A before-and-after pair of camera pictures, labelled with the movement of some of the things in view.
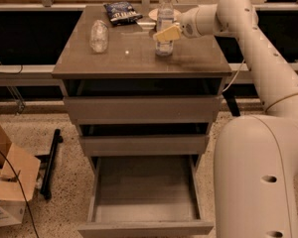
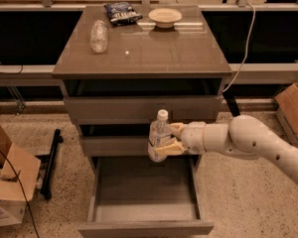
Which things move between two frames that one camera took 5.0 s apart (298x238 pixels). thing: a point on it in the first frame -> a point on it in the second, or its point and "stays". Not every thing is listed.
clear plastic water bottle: (165, 20) -> (159, 130)
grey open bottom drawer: (144, 194) stays
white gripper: (188, 26) -> (193, 137)
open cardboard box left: (7, 201) stays
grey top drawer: (144, 109) stays
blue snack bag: (121, 12) stays
